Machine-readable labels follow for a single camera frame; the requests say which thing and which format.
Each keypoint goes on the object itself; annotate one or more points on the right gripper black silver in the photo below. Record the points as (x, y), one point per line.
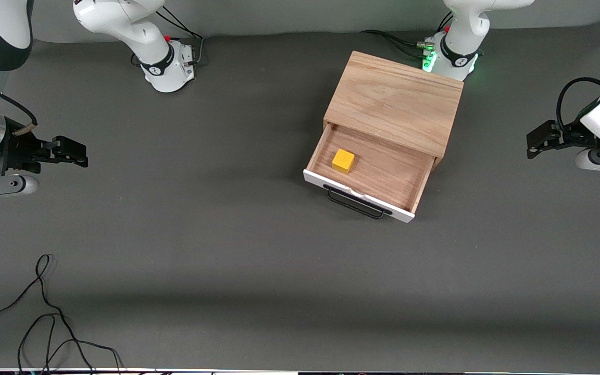
(17, 151)

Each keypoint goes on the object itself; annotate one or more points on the wooden drawer cabinet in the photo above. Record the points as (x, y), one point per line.
(394, 99)

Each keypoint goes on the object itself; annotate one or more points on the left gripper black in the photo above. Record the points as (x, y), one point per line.
(574, 134)

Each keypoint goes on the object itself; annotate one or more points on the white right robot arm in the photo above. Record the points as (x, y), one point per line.
(138, 31)

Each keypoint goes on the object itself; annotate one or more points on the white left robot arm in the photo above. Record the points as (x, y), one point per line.
(461, 31)

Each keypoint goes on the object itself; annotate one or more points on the yellow cube block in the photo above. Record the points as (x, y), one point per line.
(343, 160)

